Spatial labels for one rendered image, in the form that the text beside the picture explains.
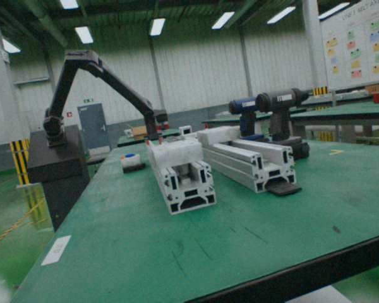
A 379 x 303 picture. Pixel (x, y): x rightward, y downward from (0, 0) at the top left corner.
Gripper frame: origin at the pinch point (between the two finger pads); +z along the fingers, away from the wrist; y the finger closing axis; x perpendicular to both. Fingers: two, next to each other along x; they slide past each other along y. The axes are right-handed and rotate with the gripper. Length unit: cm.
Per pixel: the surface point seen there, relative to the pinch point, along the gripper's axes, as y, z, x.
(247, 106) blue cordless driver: 35, -15, -52
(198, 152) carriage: 4, -7, -92
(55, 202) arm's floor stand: -54, 15, -7
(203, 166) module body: 3, -5, -99
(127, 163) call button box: -14.8, -0.8, -35.0
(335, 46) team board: 279, -72, 183
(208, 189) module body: 3, 0, -99
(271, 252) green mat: 5, 3, -123
